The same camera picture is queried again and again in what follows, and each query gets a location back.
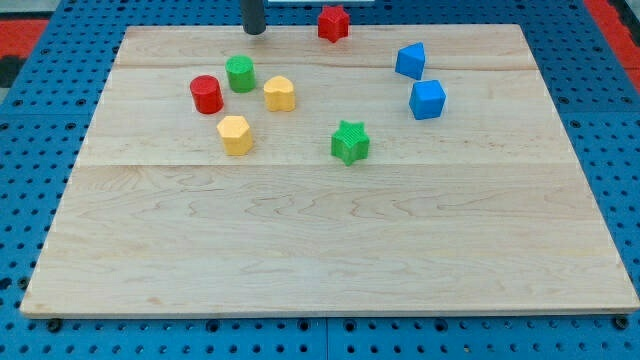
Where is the blue triangular prism block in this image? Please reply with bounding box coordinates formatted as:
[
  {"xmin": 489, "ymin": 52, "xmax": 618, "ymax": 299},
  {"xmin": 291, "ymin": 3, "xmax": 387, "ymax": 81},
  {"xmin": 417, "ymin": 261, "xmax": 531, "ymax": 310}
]
[{"xmin": 395, "ymin": 42, "xmax": 426, "ymax": 80}]

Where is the yellow hexagon block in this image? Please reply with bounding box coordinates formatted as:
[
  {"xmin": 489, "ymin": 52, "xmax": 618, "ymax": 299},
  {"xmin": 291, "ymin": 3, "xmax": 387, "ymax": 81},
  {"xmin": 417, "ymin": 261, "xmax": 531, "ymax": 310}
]
[{"xmin": 217, "ymin": 115, "xmax": 254, "ymax": 156}]

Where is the red star block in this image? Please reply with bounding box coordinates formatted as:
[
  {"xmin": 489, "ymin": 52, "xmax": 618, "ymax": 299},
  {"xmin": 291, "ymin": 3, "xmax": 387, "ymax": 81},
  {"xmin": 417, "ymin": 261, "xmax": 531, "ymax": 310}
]
[{"xmin": 317, "ymin": 5, "xmax": 350, "ymax": 43}]

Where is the green star block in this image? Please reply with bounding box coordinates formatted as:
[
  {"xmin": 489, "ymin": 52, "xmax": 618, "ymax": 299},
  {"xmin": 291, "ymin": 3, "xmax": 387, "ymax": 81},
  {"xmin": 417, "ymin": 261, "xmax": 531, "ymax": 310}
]
[{"xmin": 331, "ymin": 120, "xmax": 370, "ymax": 166}]

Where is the green cylinder block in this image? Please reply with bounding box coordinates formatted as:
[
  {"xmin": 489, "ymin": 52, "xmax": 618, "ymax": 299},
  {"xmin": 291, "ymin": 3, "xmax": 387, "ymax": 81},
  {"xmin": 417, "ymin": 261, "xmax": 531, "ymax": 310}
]
[{"xmin": 225, "ymin": 55, "xmax": 256, "ymax": 93}]

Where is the yellow heart block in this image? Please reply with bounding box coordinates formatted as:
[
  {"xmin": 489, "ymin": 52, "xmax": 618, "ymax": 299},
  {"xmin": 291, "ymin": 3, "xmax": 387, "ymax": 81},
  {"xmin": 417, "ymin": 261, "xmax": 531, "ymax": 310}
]
[{"xmin": 263, "ymin": 75, "xmax": 296, "ymax": 112}]

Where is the red cylinder block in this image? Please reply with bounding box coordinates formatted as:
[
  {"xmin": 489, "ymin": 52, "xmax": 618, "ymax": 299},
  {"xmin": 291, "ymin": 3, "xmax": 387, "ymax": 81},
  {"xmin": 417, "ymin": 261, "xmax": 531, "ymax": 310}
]
[{"xmin": 189, "ymin": 75, "xmax": 224, "ymax": 114}]

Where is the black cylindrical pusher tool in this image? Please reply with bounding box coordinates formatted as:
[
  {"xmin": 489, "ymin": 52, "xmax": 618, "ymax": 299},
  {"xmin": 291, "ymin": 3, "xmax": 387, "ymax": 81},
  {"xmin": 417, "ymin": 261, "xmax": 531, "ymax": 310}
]
[{"xmin": 239, "ymin": 0, "xmax": 266, "ymax": 35}]

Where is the wooden board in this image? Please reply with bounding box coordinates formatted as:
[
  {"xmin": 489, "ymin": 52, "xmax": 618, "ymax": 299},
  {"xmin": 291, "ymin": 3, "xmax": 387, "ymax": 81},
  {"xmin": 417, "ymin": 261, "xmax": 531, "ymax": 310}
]
[{"xmin": 20, "ymin": 24, "xmax": 639, "ymax": 319}]

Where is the blue cube block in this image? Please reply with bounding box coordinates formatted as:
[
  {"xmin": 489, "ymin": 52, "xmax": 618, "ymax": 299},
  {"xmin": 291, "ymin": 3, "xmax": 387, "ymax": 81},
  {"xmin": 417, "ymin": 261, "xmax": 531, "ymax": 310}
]
[{"xmin": 409, "ymin": 80, "xmax": 446, "ymax": 120}]

